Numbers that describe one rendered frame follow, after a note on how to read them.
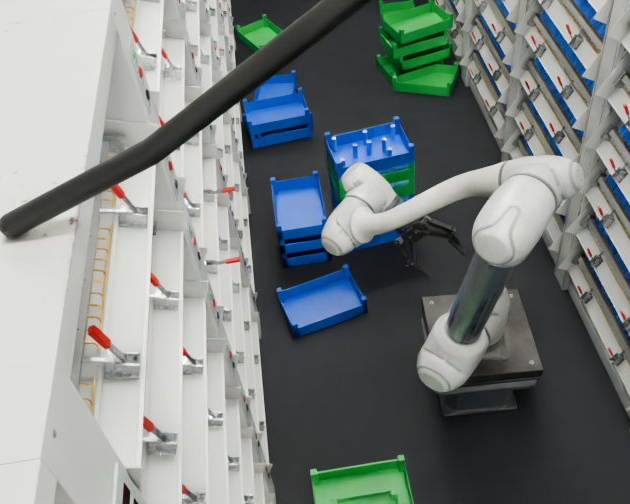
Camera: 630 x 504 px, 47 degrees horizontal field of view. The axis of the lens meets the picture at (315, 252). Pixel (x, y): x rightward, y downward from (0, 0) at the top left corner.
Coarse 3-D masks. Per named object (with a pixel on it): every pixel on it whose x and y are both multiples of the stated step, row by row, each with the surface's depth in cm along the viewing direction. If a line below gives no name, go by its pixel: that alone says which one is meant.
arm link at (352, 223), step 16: (464, 176) 186; (480, 176) 181; (496, 176) 176; (432, 192) 189; (448, 192) 187; (464, 192) 186; (480, 192) 182; (336, 208) 206; (352, 208) 201; (368, 208) 202; (400, 208) 192; (416, 208) 191; (432, 208) 190; (336, 224) 200; (352, 224) 198; (368, 224) 197; (384, 224) 194; (400, 224) 193; (336, 240) 199; (352, 240) 200; (368, 240) 202
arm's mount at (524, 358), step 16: (432, 304) 245; (448, 304) 245; (512, 304) 243; (432, 320) 241; (512, 320) 238; (512, 336) 234; (528, 336) 234; (512, 352) 230; (528, 352) 230; (480, 368) 227; (496, 368) 226; (512, 368) 226; (528, 368) 226; (464, 384) 228; (480, 384) 229
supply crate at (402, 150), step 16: (368, 128) 284; (384, 128) 286; (400, 128) 283; (352, 144) 286; (400, 144) 283; (336, 160) 280; (352, 160) 280; (368, 160) 279; (384, 160) 272; (400, 160) 273
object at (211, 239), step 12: (204, 144) 207; (216, 144) 208; (204, 156) 210; (204, 168) 207; (204, 180) 203; (204, 204) 196; (216, 204) 197; (204, 216) 193; (216, 216) 194; (204, 228) 190; (216, 228) 191; (204, 240) 187; (216, 240) 188; (216, 252) 185; (216, 276) 179; (216, 288) 176; (216, 300) 173
